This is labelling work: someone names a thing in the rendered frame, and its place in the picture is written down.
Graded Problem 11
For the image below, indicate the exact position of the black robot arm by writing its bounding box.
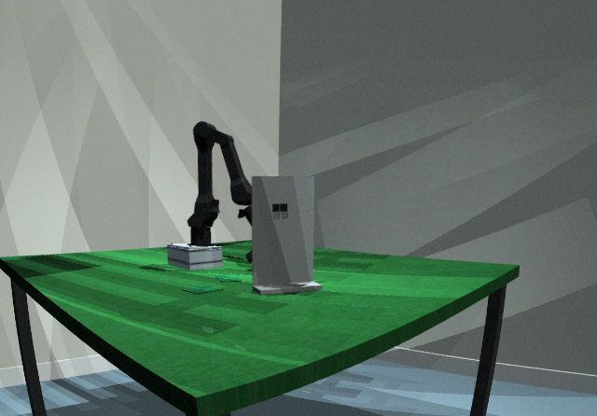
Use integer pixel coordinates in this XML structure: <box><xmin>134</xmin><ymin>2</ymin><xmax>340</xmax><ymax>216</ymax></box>
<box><xmin>187</xmin><ymin>121</ymin><xmax>252</xmax><ymax>247</ymax></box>

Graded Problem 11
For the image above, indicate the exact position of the dark grey panel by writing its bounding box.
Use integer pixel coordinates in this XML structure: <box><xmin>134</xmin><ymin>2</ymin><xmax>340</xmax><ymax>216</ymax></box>
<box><xmin>251</xmin><ymin>176</ymin><xmax>322</xmax><ymax>295</ymax></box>

